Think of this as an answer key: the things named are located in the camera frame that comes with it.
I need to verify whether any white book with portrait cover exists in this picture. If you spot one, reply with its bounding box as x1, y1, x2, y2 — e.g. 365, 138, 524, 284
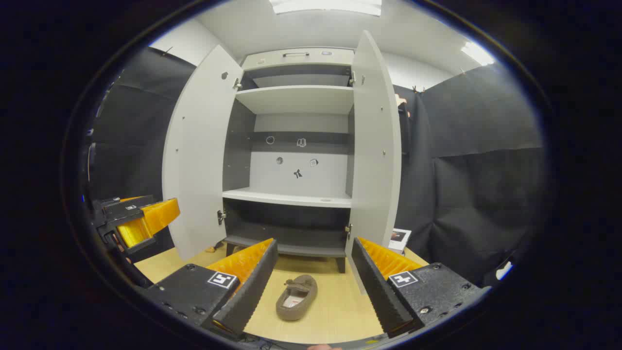
389, 227, 413, 254

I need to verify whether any white cabinet drawer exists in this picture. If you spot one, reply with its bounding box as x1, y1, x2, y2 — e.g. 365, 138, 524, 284
242, 47, 355, 71

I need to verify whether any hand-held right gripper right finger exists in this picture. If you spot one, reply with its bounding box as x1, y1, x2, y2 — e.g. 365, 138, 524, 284
351, 237, 490, 339

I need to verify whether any brown suede shoe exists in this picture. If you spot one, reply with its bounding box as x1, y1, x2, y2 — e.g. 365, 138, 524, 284
276, 275, 318, 321

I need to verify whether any white shoe cabinet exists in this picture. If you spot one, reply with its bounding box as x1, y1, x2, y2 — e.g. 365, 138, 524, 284
222, 47, 358, 274

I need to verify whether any small ceiling light panel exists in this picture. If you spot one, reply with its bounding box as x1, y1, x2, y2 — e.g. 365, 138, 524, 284
460, 41, 495, 66

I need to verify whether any white cabinet door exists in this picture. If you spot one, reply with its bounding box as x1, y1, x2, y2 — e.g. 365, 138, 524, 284
162, 45, 244, 261
344, 30, 402, 295

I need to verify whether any large ceiling light panel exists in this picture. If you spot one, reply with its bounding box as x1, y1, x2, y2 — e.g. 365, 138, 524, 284
269, 0, 383, 17

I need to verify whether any black backdrop cloth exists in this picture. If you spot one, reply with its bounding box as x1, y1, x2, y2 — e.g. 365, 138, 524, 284
87, 46, 545, 287

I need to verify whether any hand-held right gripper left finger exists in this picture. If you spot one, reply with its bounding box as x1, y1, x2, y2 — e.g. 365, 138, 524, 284
141, 237, 279, 341

